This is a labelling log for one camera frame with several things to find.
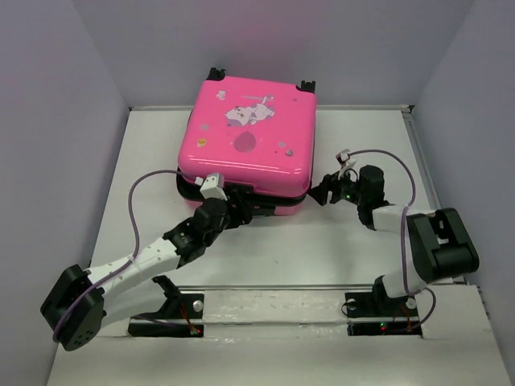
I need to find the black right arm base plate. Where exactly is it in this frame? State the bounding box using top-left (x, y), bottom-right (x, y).
top-left (340, 292), bottom-right (422, 337)

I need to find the pink suitcase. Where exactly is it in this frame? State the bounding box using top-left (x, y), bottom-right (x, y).
top-left (176, 68), bottom-right (317, 216)

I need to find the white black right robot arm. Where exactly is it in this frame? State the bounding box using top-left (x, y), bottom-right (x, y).
top-left (309, 166), bottom-right (480, 315)

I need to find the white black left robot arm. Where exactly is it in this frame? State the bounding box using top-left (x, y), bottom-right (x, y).
top-left (40, 191), bottom-right (254, 351)

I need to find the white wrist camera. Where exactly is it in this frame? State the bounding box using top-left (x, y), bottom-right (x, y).
top-left (200, 173), bottom-right (227, 201)
top-left (336, 149), bottom-right (356, 175)

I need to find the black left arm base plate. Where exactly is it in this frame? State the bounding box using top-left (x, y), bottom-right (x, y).
top-left (127, 292), bottom-right (204, 339)

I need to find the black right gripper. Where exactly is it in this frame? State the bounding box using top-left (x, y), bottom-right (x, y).
top-left (306, 166), bottom-right (365, 207)

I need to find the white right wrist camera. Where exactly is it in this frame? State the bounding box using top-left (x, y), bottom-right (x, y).
top-left (336, 149), bottom-right (356, 175)

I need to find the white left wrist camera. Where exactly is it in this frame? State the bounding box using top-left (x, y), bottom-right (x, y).
top-left (200, 173), bottom-right (227, 201)

